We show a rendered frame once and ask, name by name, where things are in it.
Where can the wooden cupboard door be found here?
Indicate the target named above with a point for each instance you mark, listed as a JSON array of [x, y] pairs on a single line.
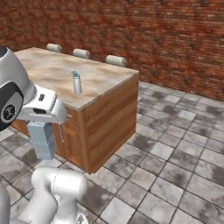
[[73, 140]]

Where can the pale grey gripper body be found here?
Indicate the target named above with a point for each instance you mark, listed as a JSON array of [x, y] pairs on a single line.
[[42, 140]]

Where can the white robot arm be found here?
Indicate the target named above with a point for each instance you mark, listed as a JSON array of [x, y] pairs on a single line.
[[55, 186]]

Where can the white cushioned stool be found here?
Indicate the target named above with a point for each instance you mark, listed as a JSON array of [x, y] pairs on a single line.
[[54, 47], [116, 60], [81, 53]]

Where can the grey bottle with teal cap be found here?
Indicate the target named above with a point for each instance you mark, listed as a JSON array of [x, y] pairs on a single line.
[[77, 86]]

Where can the wooden dining counter island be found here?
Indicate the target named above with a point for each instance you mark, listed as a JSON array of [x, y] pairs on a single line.
[[108, 116]]

